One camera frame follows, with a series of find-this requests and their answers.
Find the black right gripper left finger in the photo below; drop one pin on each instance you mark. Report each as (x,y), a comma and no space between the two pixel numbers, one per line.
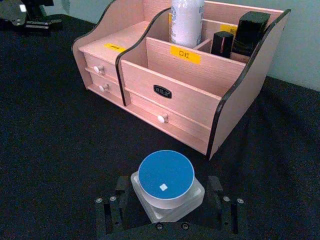
(113,212)

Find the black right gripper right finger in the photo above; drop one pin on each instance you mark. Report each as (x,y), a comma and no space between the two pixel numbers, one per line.
(226,212)

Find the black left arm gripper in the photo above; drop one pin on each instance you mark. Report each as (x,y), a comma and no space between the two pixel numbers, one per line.
(33,10)

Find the frosted jar with blue lid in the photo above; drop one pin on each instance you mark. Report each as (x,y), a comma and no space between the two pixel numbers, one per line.
(166,175)

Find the small pink drawer, white knob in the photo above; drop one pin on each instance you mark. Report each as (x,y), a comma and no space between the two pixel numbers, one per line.
(106,86)
(100,66)

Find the black table cloth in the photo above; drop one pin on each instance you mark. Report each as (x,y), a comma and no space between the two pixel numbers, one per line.
(50,137)

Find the wide pink drawer, white knob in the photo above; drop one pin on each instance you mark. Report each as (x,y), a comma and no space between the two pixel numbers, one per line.
(170,117)

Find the pink wooden desktop organizer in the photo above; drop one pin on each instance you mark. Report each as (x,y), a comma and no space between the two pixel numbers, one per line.
(192,82)

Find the white cylindrical bottle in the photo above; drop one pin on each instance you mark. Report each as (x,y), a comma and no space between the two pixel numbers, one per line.
(186,22)

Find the small black lipstick tube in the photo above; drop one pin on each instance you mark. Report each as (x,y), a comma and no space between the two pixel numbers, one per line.
(221,45)

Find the large black square bottle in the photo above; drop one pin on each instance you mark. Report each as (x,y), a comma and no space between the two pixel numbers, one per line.
(250,32)

